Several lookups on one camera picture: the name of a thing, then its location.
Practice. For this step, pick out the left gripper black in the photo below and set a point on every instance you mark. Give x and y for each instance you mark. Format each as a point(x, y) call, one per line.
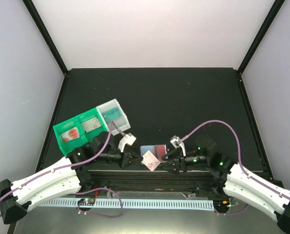
point(126, 158)

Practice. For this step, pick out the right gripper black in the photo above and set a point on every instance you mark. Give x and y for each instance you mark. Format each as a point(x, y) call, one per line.
point(180, 164)

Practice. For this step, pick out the pink card sleeve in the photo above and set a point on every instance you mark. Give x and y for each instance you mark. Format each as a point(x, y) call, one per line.
point(150, 161)
point(96, 121)

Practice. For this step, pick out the teal card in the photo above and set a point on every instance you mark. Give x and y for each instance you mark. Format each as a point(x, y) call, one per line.
point(111, 114)

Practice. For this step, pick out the red circle white card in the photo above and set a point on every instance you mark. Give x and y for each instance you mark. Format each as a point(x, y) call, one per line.
point(159, 150)

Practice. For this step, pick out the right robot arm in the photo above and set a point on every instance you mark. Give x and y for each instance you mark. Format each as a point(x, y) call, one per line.
point(232, 179)

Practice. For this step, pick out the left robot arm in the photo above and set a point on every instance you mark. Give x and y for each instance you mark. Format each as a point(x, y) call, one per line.
point(64, 177)

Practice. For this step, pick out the white card in green bin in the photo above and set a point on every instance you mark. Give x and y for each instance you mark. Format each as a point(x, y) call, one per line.
point(88, 126)

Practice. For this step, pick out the white translucent bin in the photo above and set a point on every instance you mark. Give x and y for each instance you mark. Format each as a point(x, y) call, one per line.
point(121, 123)

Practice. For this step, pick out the right circuit board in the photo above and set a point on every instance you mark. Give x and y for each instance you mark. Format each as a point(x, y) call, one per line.
point(223, 203)

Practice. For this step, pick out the circuit board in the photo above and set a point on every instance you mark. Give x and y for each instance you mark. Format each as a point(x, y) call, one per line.
point(86, 202)
point(223, 203)

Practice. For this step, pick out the green plastic bin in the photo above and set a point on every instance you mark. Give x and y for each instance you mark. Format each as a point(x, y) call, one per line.
point(79, 130)

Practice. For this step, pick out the left circuit board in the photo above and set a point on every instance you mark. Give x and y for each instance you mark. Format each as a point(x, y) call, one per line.
point(86, 202)

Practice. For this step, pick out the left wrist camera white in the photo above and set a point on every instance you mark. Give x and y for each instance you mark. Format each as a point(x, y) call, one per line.
point(128, 139)

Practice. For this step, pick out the black aluminium rail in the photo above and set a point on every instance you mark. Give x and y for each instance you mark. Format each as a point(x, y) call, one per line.
point(141, 181)

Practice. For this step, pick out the white slotted cable duct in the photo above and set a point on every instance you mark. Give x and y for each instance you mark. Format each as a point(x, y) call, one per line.
point(166, 204)

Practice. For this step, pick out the right black frame post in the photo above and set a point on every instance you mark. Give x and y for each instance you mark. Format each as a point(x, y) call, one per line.
point(267, 22)

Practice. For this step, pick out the black frame post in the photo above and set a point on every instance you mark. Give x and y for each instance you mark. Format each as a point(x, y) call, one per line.
point(267, 22)
point(32, 10)

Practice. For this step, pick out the left black frame post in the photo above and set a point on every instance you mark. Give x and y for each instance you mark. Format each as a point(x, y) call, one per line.
point(32, 10)

